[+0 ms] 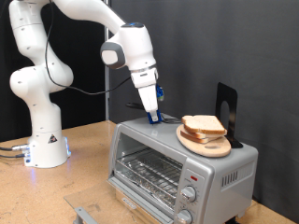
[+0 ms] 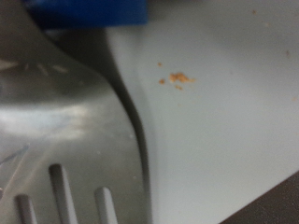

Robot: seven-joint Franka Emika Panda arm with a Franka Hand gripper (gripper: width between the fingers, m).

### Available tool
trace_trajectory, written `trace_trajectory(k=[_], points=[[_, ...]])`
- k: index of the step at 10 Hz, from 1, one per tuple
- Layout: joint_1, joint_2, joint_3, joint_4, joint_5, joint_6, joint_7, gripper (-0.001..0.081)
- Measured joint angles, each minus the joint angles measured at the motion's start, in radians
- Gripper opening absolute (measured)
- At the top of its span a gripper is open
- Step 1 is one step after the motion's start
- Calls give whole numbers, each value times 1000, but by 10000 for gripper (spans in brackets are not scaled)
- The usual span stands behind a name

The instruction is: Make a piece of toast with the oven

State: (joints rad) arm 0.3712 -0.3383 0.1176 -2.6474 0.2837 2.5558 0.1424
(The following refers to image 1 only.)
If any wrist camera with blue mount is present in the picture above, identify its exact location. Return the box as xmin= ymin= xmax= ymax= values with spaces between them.
xmin=155 ymin=83 xmax=165 ymax=103

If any silver toaster oven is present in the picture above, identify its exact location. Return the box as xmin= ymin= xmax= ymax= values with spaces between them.
xmin=107 ymin=113 xmax=260 ymax=224

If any vertical metal pole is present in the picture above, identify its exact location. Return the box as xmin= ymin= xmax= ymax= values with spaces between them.
xmin=103 ymin=0 xmax=111 ymax=121

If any black metal bookend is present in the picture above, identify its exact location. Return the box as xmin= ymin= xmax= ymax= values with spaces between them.
xmin=215 ymin=82 xmax=244 ymax=149

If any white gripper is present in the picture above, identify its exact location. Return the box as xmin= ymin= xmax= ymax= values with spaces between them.
xmin=136 ymin=82 xmax=161 ymax=123

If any blue-handled metal spatula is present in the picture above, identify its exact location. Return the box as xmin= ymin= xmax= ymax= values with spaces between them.
xmin=125 ymin=102 xmax=182 ymax=125

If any silver oven knob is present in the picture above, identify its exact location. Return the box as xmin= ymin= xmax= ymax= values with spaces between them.
xmin=180 ymin=185 xmax=198 ymax=203
xmin=175 ymin=208 xmax=193 ymax=224

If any black base cable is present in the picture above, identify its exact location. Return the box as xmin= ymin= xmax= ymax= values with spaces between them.
xmin=0 ymin=152 xmax=30 ymax=160
xmin=0 ymin=144 xmax=31 ymax=153

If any glass oven door with handle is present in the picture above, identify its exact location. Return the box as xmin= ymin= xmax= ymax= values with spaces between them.
xmin=64 ymin=176 xmax=176 ymax=224

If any round wooden cutting board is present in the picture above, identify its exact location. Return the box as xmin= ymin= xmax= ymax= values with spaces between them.
xmin=176 ymin=124 xmax=233 ymax=159

